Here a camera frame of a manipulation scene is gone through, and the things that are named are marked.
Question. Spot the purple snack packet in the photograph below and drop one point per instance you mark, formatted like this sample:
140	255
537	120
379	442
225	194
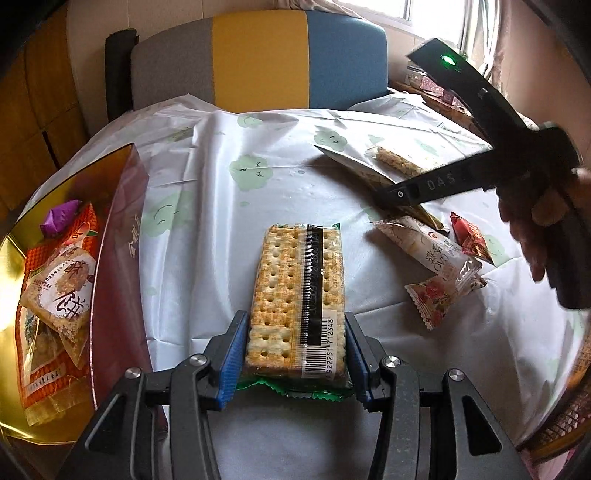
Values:
57	219

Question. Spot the purple box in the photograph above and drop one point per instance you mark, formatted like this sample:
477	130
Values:
436	87

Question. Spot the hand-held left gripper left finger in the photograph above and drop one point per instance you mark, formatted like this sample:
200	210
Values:
231	364

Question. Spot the clear rice crisp packet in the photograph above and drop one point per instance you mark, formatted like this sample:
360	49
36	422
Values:
397	161

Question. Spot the long white snack packet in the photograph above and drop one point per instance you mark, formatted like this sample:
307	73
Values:
434	251

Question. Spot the red box with gold lining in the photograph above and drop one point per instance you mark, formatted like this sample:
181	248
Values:
120	230

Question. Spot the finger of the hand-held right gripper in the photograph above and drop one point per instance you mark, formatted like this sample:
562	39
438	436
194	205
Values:
392	197

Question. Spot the round cake snack packet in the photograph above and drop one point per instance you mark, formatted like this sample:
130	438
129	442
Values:
60	295

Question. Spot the wooden wardrobe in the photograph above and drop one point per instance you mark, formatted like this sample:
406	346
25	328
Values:
37	115

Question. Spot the floral beige curtain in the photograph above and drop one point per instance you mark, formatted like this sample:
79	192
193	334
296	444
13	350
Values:
496	55

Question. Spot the tissue box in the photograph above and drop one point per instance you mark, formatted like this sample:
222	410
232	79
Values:
415	76

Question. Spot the window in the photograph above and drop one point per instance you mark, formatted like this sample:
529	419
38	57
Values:
434	14

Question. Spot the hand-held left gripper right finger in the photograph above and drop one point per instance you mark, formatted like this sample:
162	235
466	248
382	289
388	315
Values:
358	360

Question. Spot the large orange snack bag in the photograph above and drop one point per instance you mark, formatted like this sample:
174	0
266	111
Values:
46	378

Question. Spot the pale green-printed tablecloth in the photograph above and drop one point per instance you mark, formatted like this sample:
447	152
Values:
207	230

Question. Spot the grey yellow blue chair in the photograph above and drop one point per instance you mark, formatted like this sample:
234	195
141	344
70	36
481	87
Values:
258	55

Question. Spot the person's right hand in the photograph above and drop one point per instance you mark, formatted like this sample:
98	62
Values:
545	207

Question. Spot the black chair backrest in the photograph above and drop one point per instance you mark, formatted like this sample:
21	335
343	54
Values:
117	74

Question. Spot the red snack packet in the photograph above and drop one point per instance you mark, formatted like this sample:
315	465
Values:
471	237

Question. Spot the soda cracker packet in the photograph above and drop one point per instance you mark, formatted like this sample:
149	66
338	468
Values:
281	286

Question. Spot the wicker chair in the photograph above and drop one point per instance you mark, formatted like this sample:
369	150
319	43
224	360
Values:
558	429

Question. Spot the pink floral snack packet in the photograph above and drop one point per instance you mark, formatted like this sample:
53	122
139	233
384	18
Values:
434	297

